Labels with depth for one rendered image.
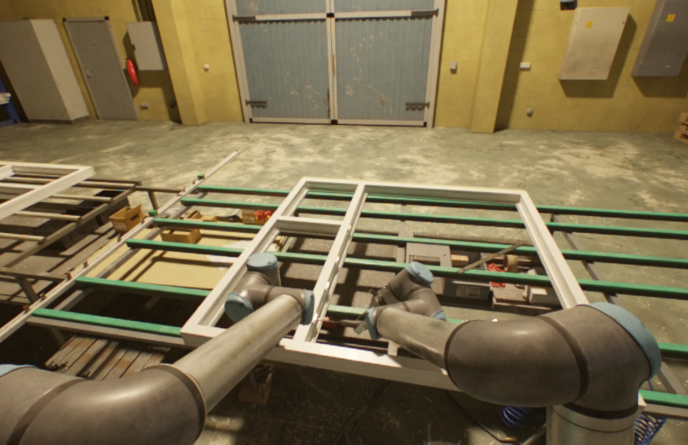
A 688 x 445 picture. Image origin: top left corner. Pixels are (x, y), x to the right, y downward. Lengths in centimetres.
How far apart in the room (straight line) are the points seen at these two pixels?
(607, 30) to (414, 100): 324
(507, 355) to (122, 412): 46
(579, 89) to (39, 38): 1066
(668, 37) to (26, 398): 818
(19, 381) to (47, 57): 979
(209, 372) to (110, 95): 969
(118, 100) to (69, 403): 963
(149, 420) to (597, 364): 54
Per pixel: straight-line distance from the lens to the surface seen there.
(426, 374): 123
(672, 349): 175
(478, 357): 55
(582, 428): 66
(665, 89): 858
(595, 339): 58
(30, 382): 54
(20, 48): 1061
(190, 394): 51
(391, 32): 727
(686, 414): 157
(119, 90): 990
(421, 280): 112
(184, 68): 833
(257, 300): 95
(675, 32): 817
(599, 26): 769
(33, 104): 1093
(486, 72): 707
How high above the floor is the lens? 190
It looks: 30 degrees down
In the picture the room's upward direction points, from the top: 2 degrees counter-clockwise
